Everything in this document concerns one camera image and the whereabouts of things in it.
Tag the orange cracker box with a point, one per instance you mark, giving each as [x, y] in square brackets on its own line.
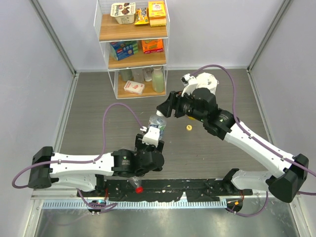
[152, 45]

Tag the gold bottle cap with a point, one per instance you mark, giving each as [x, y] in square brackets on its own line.
[189, 127]

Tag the blue white bottle cap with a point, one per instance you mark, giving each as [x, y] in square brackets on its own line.
[159, 113]

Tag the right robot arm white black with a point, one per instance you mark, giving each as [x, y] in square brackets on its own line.
[285, 174]

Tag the yellow orange box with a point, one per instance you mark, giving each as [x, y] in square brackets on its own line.
[157, 13]

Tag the white wire shelf rack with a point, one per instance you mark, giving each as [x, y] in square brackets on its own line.
[134, 39]

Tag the small white cup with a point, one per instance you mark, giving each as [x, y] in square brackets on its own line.
[147, 72]

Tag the clear bottle red label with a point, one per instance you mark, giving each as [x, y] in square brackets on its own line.
[136, 183]

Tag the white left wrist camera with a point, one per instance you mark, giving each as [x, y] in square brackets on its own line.
[151, 135]

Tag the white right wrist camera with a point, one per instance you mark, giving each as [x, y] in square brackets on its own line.
[190, 83]

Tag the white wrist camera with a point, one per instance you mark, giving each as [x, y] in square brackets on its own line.
[190, 83]
[151, 135]

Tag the yellow snack packet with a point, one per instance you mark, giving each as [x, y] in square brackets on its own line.
[141, 17]

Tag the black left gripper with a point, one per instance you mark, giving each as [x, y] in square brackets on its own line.
[139, 143]

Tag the white slotted cable duct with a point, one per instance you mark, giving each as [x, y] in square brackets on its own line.
[182, 203]

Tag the pale green bottle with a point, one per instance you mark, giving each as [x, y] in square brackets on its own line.
[158, 79]

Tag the frosted green jar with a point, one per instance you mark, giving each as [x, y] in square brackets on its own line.
[126, 74]

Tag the white pink soap box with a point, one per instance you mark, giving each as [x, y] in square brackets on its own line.
[134, 87]

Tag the white yogurt tub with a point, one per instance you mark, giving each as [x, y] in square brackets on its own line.
[123, 12]

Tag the crumpled white paper bag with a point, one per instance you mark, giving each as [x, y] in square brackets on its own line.
[207, 80]

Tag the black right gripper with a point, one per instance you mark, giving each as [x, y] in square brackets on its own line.
[174, 101]

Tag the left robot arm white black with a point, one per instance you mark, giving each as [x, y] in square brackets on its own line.
[81, 172]

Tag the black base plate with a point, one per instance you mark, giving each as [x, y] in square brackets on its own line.
[166, 190]

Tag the clear bottle blue white label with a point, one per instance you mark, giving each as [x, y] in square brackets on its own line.
[158, 122]

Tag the clear plastic cup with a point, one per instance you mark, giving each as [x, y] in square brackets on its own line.
[138, 75]

